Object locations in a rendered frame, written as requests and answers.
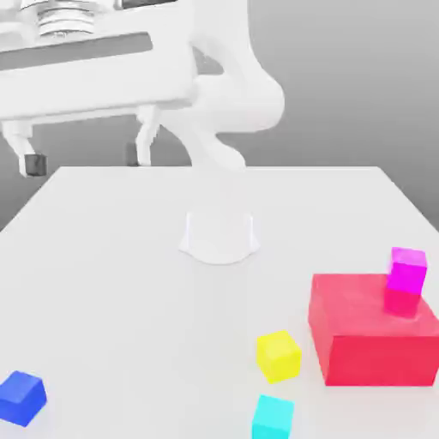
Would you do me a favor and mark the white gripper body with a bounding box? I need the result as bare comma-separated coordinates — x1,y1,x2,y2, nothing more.
0,6,201,123

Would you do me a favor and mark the small yellow cube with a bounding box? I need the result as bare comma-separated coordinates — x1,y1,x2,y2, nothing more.
256,329,304,385

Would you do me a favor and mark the small blue cube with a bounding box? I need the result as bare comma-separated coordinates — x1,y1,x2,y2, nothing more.
0,370,48,429

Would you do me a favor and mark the small magenta cube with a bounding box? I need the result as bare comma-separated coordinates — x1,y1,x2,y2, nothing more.
387,246,429,297

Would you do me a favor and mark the small red cube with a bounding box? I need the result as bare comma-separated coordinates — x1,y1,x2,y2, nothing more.
383,287,423,319

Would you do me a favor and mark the small cyan cube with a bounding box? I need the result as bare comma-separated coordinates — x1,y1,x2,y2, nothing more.
251,394,296,439

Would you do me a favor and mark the large red box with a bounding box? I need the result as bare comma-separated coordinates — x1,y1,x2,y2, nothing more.
307,273,439,388

